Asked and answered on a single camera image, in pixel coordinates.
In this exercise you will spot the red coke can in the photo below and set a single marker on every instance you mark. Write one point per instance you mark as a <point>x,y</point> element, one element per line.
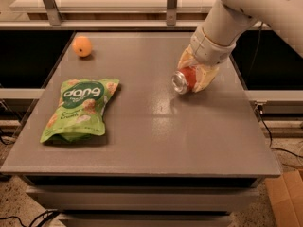
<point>184,80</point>

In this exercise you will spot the cardboard box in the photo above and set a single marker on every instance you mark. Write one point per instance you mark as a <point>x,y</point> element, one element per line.
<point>286,198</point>

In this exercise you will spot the green rice chip bag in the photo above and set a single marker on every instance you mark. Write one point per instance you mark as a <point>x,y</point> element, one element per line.
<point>79,114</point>

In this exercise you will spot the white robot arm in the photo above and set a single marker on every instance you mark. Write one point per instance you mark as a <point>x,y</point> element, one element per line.
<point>215,38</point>

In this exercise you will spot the metal frame rail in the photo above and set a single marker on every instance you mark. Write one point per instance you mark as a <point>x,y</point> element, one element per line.
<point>103,14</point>

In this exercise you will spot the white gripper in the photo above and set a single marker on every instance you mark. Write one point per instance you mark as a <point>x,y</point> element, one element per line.
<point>210,50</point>

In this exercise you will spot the orange fruit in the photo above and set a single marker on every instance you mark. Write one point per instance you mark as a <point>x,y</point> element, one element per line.
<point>82,46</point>

